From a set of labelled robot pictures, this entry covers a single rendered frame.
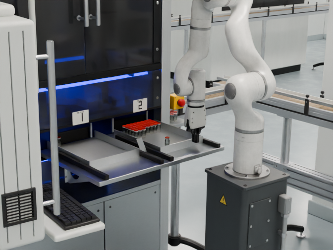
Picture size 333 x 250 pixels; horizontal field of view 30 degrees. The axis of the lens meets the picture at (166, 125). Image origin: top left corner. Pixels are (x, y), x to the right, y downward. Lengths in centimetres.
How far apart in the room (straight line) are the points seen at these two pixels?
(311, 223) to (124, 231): 153
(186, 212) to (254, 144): 183
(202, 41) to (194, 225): 172
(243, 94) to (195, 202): 211
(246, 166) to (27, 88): 101
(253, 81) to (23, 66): 94
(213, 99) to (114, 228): 94
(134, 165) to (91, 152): 25
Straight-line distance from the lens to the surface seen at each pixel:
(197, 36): 268
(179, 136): 299
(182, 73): 267
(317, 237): 409
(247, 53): 250
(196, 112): 278
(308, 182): 357
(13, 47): 195
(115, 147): 283
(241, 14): 254
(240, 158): 256
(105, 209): 304
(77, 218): 227
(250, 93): 244
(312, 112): 342
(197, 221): 416
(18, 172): 206
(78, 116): 280
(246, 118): 250
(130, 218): 316
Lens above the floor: 180
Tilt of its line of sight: 17 degrees down
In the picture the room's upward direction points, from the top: 1 degrees clockwise
